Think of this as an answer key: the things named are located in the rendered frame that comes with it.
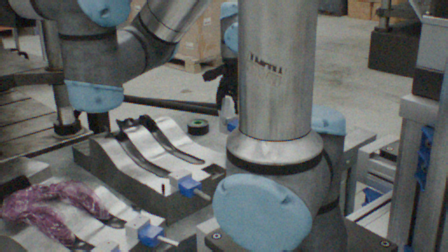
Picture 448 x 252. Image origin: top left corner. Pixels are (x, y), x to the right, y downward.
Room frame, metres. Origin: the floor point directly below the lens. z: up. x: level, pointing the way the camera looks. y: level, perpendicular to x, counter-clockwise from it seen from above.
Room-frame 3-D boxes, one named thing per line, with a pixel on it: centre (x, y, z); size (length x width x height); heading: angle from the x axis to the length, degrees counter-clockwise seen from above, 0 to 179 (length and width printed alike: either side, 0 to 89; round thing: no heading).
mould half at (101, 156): (1.31, 0.23, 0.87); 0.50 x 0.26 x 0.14; 43
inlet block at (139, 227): (0.92, 0.17, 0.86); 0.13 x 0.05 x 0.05; 60
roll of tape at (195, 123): (1.63, 0.10, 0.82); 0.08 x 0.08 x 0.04
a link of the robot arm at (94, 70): (0.66, 0.17, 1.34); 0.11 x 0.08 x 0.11; 155
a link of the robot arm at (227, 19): (1.37, -0.03, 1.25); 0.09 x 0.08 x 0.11; 62
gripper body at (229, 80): (1.37, -0.03, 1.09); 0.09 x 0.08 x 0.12; 43
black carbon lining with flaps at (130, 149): (1.29, 0.23, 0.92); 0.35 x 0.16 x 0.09; 43
